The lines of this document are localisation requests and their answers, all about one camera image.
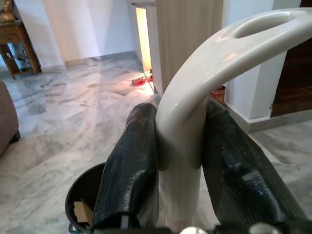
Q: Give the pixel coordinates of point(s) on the black round waste bin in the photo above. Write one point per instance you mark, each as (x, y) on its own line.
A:
(80, 185)

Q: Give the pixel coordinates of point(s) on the dark wooden side table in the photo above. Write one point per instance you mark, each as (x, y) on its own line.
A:
(14, 31)

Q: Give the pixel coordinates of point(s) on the dark wooden staircase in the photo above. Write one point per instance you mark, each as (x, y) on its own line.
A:
(295, 80)

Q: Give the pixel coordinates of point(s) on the golden ornament with plant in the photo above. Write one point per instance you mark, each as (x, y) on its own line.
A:
(6, 11)

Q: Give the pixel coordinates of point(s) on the red slipper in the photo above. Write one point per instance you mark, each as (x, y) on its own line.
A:
(150, 78)
(139, 81)

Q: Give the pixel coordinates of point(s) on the light wooden cabinet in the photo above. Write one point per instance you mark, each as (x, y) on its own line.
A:
(185, 36)

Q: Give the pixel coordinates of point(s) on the beige plastic dustpan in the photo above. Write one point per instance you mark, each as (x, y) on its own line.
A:
(185, 122)

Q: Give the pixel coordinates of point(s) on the brown cardboard piece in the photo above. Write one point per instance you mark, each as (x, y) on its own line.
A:
(83, 214)

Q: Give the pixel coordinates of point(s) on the red tin can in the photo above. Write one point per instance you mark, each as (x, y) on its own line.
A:
(219, 96)

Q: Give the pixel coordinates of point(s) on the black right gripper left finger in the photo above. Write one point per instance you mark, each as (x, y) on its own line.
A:
(129, 165)

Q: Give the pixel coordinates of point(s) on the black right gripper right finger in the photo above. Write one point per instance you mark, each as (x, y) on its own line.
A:
(234, 170)

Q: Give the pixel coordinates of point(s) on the brown fabric sofa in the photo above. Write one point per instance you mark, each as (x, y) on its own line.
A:
(7, 117)

